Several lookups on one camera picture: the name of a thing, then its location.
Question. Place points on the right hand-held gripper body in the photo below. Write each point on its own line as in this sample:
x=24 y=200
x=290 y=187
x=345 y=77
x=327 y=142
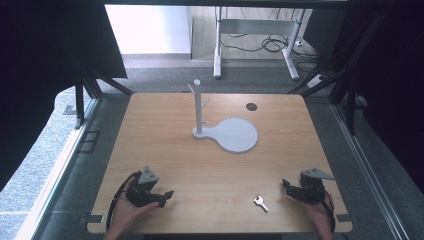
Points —
x=311 y=188

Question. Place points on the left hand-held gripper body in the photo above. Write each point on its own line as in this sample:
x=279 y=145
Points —
x=142 y=192

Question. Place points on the person's left hand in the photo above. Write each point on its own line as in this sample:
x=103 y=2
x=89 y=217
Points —
x=126 y=210

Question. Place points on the person's right hand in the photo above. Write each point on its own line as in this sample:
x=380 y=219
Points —
x=316 y=213

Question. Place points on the small silver key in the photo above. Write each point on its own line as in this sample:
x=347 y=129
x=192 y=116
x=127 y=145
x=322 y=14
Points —
x=260 y=202

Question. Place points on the white key holder stand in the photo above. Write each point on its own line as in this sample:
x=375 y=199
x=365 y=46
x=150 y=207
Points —
x=233 y=133

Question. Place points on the black round table grommet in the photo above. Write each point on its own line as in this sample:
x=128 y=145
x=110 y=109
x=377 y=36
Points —
x=251 y=107

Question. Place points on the white power strip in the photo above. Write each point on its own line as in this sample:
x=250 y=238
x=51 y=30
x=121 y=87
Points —
x=315 y=81

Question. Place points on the black curtain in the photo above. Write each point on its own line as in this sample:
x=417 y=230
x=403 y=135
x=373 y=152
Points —
x=390 y=83
x=40 y=66

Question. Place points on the black metal frame strut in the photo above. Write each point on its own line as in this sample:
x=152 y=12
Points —
x=350 y=106
x=79 y=103

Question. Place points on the white metal desk frame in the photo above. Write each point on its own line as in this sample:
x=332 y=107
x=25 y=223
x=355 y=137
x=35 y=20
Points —
x=256 y=26

